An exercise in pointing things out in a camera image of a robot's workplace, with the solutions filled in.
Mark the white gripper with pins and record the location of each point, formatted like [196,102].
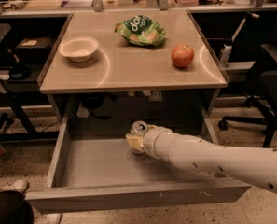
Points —
[151,141]

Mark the silver green 7up can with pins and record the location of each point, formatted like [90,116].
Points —
[139,128]

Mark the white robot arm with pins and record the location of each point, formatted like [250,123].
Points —
[252,165]

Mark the open grey top drawer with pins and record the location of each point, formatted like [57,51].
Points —
[93,168]

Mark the grey cabinet table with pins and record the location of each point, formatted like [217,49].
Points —
[118,66]

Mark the red apple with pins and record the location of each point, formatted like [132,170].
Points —
[182,56]

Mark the white paper bowl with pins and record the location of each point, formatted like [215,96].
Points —
[78,49]

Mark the green chip bag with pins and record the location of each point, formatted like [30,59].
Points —
[141,31]

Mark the white spray bottle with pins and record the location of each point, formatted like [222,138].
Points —
[227,47]

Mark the black bag on shelf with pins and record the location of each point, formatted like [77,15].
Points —
[34,50]

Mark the black office chair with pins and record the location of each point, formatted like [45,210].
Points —
[261,91]

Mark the dark trousers leg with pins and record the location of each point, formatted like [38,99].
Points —
[14,209]

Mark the white shoe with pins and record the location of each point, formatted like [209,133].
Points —
[20,186]

